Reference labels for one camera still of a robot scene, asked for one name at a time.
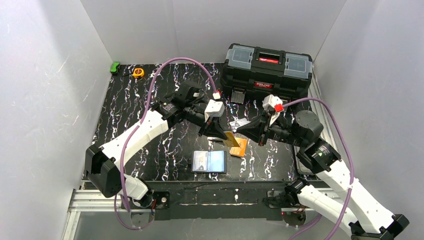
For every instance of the aluminium frame rail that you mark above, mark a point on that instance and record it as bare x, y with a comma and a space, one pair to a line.
319, 108

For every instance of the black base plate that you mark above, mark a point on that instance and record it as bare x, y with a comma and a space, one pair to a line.
220, 200

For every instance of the black toolbox with red handle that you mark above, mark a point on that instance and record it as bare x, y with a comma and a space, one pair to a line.
252, 73

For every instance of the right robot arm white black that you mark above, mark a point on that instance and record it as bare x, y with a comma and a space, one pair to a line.
360, 215

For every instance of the green small object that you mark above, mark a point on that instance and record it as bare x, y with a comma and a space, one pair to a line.
115, 67

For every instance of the yellow tape measure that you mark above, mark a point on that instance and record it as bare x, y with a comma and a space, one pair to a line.
138, 73

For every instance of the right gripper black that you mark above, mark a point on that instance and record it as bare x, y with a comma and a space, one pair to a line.
265, 126

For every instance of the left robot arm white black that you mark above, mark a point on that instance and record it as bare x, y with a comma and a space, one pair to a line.
104, 165

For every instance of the white card on table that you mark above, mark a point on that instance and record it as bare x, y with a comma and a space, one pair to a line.
235, 124

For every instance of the orange object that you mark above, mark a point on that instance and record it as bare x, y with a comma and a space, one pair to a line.
241, 149

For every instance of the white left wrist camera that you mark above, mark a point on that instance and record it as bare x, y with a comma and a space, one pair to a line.
214, 108

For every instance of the single orange VIP card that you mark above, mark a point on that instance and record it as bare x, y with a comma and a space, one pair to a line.
230, 140

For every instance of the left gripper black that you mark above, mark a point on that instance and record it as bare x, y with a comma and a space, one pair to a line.
207, 122

